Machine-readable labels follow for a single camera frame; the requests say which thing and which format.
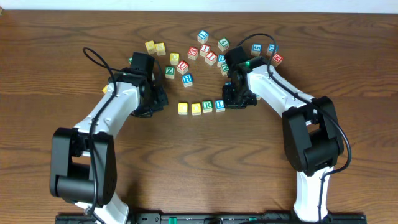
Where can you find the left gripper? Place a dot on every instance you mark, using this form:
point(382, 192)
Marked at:
point(160, 100)

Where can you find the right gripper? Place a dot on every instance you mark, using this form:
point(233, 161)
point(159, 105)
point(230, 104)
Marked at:
point(235, 99)

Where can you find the blue block l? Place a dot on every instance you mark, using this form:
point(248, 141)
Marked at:
point(219, 104)
point(203, 37)

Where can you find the yellow block C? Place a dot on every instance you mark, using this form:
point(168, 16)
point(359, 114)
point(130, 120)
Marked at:
point(183, 108)

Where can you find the green block R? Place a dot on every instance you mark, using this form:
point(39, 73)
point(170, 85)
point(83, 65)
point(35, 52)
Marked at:
point(207, 106)

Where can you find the yellow block O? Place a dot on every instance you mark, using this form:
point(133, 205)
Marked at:
point(196, 109)

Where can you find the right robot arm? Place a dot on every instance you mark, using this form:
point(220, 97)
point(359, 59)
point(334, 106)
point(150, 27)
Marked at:
point(312, 136)

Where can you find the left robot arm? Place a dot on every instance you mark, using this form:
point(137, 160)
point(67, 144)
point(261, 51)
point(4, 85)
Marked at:
point(83, 163)

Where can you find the green block N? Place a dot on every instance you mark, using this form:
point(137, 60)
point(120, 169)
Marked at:
point(224, 69)

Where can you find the green block Z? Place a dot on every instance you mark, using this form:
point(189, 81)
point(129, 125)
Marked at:
point(170, 72)

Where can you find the blue block H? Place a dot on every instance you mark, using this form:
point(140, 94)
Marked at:
point(187, 80)

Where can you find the blue block D centre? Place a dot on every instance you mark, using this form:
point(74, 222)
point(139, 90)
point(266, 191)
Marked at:
point(220, 60)

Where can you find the blue block d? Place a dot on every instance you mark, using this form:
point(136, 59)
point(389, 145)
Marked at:
point(220, 60)
point(272, 48)

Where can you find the red block U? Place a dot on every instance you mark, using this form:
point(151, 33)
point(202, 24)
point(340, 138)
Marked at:
point(182, 67)

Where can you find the red block I lower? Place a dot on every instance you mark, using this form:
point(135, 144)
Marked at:
point(211, 58)

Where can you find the red block i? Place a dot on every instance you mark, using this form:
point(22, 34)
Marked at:
point(211, 58)
point(205, 49)

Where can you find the yellow block centre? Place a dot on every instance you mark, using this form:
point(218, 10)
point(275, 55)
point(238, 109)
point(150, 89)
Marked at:
point(174, 58)

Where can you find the yellow block far left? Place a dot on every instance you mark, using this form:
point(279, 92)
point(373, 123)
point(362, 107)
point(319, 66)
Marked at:
point(104, 90)

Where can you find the blue block 5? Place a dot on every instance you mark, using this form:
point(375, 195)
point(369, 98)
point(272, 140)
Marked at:
point(256, 50)

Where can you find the yellow block S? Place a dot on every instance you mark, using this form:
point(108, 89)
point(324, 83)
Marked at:
point(160, 49)

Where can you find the green block 4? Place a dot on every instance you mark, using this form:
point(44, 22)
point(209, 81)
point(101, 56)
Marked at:
point(223, 44)

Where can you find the yellow block upper left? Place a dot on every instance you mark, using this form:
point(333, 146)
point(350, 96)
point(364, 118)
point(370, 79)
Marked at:
point(150, 46)

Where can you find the red block M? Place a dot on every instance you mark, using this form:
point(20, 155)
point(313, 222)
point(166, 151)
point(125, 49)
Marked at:
point(276, 60)

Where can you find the blue block D right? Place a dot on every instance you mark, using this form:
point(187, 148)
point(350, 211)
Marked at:
point(272, 48)

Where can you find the red block I upper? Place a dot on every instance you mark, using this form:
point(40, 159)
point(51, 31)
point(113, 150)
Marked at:
point(205, 49)

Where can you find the red block E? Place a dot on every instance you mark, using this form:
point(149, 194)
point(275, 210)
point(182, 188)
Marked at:
point(193, 53)

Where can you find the blue block top L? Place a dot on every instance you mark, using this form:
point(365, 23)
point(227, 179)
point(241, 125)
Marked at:
point(203, 37)

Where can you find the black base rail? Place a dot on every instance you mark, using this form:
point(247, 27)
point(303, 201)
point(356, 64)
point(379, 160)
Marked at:
point(269, 217)

